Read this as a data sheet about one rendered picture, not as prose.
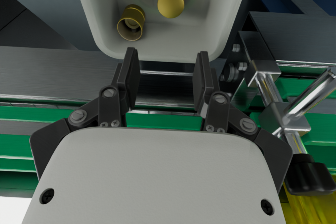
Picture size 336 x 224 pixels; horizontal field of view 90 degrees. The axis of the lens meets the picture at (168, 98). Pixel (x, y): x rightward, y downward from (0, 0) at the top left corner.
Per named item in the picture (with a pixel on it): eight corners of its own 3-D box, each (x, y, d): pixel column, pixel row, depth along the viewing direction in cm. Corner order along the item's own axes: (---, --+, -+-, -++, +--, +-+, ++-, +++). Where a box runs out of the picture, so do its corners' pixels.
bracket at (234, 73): (215, 78, 30) (221, 111, 26) (233, 29, 23) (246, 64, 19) (235, 79, 30) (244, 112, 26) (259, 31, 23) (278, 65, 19)
